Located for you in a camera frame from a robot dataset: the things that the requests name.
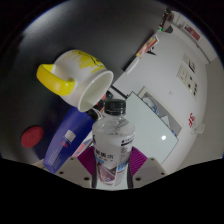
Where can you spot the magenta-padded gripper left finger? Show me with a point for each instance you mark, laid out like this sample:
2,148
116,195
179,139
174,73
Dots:
71,171

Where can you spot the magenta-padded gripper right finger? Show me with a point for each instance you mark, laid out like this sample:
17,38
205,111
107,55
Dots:
148,171

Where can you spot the clear black-capped drink bottle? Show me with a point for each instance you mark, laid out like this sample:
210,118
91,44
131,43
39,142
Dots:
113,143

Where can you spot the large blue cardboard box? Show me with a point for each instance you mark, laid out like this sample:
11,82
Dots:
66,140

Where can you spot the whiteboard on stand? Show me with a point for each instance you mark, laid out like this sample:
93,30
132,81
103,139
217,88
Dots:
150,133

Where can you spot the colourful booklet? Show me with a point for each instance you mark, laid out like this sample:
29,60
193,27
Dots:
147,46

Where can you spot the dark chair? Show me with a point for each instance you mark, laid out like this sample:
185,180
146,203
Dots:
166,20

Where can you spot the white wall-mounted device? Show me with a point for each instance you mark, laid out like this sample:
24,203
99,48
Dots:
198,129

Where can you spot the large white wall poster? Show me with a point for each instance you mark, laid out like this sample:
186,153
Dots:
187,80

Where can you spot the small white wall poster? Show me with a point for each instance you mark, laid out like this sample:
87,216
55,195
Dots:
190,61

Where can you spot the red wall poster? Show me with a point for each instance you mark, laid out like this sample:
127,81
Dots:
192,32

